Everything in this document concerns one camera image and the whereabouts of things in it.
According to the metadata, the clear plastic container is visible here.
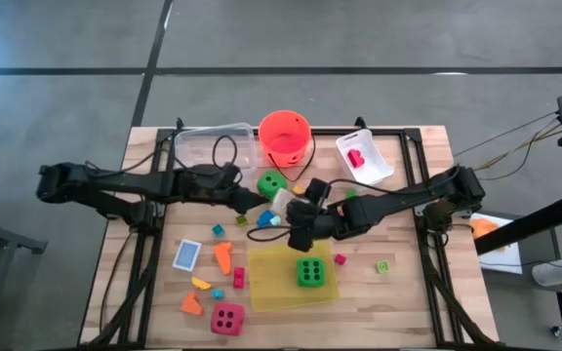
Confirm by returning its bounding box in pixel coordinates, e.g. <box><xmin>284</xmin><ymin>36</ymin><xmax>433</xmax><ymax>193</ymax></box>
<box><xmin>173</xmin><ymin>122</ymin><xmax>259</xmax><ymax>179</ymax></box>

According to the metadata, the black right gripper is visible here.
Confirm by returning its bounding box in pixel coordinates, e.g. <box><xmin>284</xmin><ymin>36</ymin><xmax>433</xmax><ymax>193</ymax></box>
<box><xmin>285</xmin><ymin>198</ymin><xmax>343</xmax><ymax>253</ymax></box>

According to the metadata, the orange object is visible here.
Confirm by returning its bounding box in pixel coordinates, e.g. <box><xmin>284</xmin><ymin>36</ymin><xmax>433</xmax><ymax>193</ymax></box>
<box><xmin>470</xmin><ymin>217</ymin><xmax>506</xmax><ymax>240</ymax></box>

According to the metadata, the red foam die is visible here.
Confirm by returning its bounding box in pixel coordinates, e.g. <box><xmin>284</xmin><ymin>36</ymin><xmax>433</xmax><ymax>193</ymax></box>
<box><xmin>211</xmin><ymin>302</ymin><xmax>246</xmax><ymax>336</ymax></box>

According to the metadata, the white side table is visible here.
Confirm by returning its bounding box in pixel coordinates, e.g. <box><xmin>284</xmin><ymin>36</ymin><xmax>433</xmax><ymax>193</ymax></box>
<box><xmin>468</xmin><ymin>212</ymin><xmax>524</xmax><ymax>276</ymax></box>

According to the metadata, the orange pumpkin bucket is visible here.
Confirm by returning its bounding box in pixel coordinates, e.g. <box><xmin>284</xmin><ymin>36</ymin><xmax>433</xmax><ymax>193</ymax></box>
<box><xmin>258</xmin><ymin>109</ymin><xmax>317</xmax><ymax>183</ymax></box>

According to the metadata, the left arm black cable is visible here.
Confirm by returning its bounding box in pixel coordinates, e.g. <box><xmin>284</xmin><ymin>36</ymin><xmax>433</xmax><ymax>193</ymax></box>
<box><xmin>85</xmin><ymin>134</ymin><xmax>239</xmax><ymax>179</ymax></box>

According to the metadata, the white roll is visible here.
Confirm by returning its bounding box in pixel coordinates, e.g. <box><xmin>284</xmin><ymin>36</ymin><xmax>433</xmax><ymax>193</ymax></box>
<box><xmin>531</xmin><ymin>256</ymin><xmax>562</xmax><ymax>288</ymax></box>

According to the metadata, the yellow translucent plastic tray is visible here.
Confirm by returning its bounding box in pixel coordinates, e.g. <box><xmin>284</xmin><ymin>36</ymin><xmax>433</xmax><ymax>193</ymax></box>
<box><xmin>246</xmin><ymin>240</ymin><xmax>341</xmax><ymax>313</ymax></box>

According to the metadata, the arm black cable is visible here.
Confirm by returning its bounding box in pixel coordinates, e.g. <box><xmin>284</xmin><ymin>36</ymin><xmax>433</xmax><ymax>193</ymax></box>
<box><xmin>246</xmin><ymin>175</ymin><xmax>412</xmax><ymax>244</ymax></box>
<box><xmin>85</xmin><ymin>134</ymin><xmax>239</xmax><ymax>179</ymax></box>

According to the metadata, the blue white card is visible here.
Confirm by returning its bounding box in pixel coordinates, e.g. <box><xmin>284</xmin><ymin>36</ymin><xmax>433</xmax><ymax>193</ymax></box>
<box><xmin>172</xmin><ymin>238</ymin><xmax>203</xmax><ymax>273</ymax></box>

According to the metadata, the green foam die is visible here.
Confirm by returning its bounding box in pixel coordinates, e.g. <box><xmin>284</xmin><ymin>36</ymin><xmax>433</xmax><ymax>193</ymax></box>
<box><xmin>256</xmin><ymin>170</ymin><xmax>289</xmax><ymax>201</ymax></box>
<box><xmin>296</xmin><ymin>256</ymin><xmax>326</xmax><ymax>289</ymax></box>

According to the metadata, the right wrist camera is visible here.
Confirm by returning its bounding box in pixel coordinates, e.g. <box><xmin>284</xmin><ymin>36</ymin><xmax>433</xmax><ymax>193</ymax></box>
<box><xmin>306</xmin><ymin>177</ymin><xmax>332</xmax><ymax>205</ymax></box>

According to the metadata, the black metal table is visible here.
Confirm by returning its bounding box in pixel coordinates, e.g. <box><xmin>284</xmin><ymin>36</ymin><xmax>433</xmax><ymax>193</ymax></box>
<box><xmin>0</xmin><ymin>209</ymin><xmax>48</xmax><ymax>351</ymax></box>

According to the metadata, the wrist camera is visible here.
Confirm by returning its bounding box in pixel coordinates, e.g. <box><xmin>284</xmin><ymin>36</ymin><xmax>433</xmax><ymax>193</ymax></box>
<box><xmin>306</xmin><ymin>177</ymin><xmax>332</xmax><ymax>205</ymax></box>
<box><xmin>218</xmin><ymin>163</ymin><xmax>242</xmax><ymax>185</ymax></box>

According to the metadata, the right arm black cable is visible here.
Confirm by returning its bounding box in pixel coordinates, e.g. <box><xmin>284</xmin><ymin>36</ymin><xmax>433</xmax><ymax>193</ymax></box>
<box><xmin>246</xmin><ymin>175</ymin><xmax>412</xmax><ymax>244</ymax></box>

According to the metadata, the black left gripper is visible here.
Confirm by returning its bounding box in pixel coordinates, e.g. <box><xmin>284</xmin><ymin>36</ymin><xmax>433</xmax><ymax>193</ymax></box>
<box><xmin>181</xmin><ymin>165</ymin><xmax>268</xmax><ymax>215</ymax></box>

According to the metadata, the red stepped toy brick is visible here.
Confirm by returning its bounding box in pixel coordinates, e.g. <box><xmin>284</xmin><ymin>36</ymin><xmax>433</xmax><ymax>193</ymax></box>
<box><xmin>347</xmin><ymin>148</ymin><xmax>366</xmax><ymax>170</ymax></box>

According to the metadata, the white plastic basket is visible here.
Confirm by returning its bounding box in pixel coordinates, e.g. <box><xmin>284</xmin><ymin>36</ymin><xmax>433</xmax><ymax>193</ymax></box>
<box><xmin>335</xmin><ymin>129</ymin><xmax>395</xmax><ymax>186</ymax></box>

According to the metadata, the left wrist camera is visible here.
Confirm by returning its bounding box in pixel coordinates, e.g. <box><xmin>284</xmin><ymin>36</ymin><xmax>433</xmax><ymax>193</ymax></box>
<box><xmin>218</xmin><ymin>163</ymin><xmax>242</xmax><ymax>185</ymax></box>

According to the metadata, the orange toy block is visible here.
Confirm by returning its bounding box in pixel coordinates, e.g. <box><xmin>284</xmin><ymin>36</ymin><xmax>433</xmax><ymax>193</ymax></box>
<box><xmin>180</xmin><ymin>291</ymin><xmax>205</xmax><ymax>317</ymax></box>

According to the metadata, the orange wedge toy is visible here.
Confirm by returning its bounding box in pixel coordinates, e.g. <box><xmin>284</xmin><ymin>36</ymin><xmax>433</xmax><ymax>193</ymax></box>
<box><xmin>213</xmin><ymin>241</ymin><xmax>234</xmax><ymax>277</ymax></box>

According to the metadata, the black diagonal support beam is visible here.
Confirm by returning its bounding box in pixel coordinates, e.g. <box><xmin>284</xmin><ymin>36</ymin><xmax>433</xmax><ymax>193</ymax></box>
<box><xmin>473</xmin><ymin>191</ymin><xmax>562</xmax><ymax>255</ymax></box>

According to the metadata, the floor cable bundle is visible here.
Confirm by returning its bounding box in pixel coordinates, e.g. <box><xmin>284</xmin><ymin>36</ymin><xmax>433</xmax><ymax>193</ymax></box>
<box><xmin>451</xmin><ymin>110</ymin><xmax>562</xmax><ymax>173</ymax></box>

